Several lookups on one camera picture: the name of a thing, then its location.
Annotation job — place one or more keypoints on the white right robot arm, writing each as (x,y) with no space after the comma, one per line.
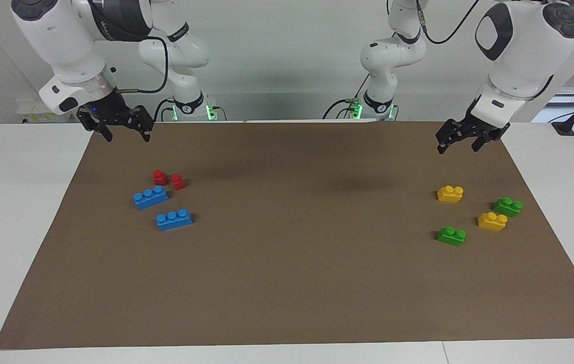
(59,40)

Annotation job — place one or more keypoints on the brown table mat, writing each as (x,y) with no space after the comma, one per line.
(287,278)

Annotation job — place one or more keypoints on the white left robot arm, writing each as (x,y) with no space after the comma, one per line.
(519,50)

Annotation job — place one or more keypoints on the green two-stud block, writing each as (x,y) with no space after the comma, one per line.
(451,237)
(507,208)

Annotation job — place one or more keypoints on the blue three-stud block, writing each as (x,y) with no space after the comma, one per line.
(150,199)
(173,222)

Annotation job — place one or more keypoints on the yellow two-stud block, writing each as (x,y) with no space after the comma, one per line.
(449,195)
(491,222)

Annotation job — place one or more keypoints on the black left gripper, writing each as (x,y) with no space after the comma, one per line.
(479,126)

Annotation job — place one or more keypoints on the white power strip box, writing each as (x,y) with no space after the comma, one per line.
(29,111)

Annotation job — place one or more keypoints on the small red block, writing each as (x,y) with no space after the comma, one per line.
(159,178)
(178,183)

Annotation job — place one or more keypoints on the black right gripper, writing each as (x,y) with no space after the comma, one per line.
(111,112)

